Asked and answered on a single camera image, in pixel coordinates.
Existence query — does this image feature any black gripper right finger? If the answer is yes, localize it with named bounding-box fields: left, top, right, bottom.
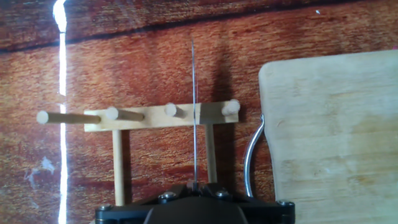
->
left=196, top=183, right=249, bottom=203

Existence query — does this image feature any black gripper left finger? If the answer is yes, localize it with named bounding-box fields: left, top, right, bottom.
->
left=140, top=183, right=195, bottom=205

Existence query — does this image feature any steel kitchen knife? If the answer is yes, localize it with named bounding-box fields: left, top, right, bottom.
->
left=190, top=34, right=199, bottom=187

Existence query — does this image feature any wooden peg rack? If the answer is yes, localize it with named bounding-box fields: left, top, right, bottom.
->
left=36, top=98, right=241, bottom=207

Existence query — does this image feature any bamboo cutting board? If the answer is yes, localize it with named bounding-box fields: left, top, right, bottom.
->
left=243, top=49, right=398, bottom=224

